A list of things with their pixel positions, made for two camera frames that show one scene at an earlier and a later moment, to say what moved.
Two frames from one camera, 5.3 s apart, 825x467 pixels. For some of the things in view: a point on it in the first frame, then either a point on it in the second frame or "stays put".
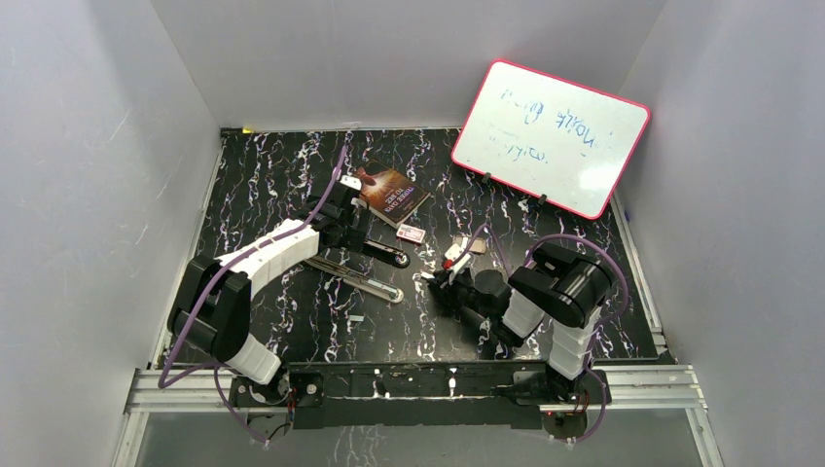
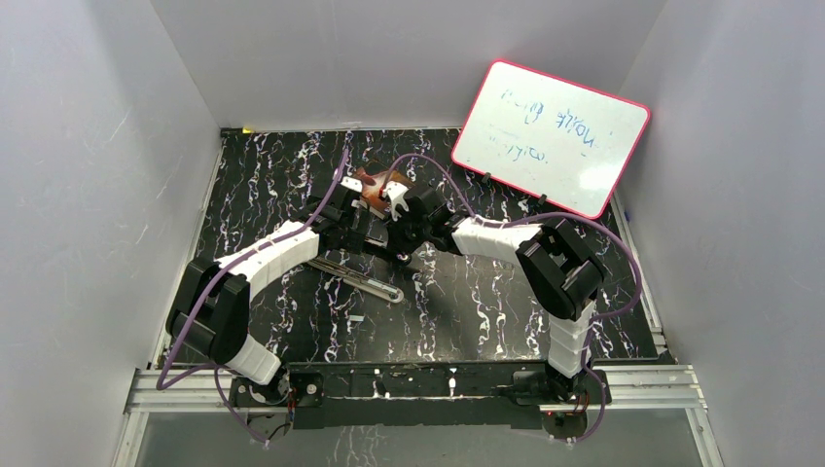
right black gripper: (446, 292) → (396, 241)
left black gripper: (353, 237) stays put
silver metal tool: (357, 279) stays put
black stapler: (386, 254) stays put
